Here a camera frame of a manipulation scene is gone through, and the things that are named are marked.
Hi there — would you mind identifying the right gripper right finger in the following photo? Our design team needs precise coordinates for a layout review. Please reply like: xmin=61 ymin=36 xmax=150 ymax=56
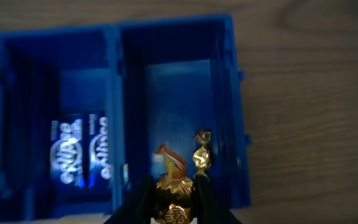
xmin=193 ymin=174 xmax=242 ymax=224

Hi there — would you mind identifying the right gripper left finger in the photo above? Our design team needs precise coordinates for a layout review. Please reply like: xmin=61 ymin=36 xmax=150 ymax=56
xmin=104 ymin=175 xmax=155 ymax=224

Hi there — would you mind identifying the gold candy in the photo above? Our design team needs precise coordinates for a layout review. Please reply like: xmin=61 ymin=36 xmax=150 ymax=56
xmin=152 ymin=143 xmax=196 ymax=224
xmin=192 ymin=129 xmax=213 ymax=180

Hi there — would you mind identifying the blue candy pack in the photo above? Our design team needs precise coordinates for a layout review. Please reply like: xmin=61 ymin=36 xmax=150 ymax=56
xmin=87 ymin=110 xmax=113 ymax=189
xmin=50 ymin=114 xmax=85 ymax=189

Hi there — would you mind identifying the blue tray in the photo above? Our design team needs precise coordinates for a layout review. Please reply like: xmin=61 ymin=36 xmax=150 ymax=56
xmin=0 ymin=12 xmax=253 ymax=223

